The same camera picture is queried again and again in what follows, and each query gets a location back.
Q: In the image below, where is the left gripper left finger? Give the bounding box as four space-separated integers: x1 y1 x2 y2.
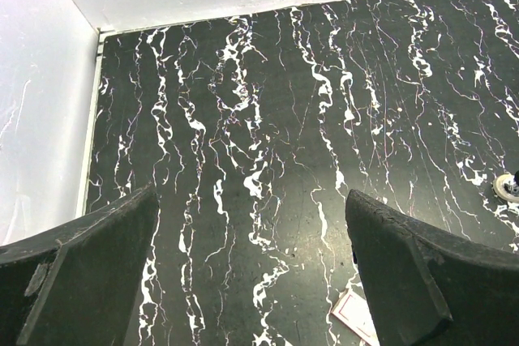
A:
1 183 159 345

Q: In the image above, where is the red staple box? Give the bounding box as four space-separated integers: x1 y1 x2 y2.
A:
332 289 378 345

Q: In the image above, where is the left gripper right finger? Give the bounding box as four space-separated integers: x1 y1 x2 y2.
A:
345 190 518 345

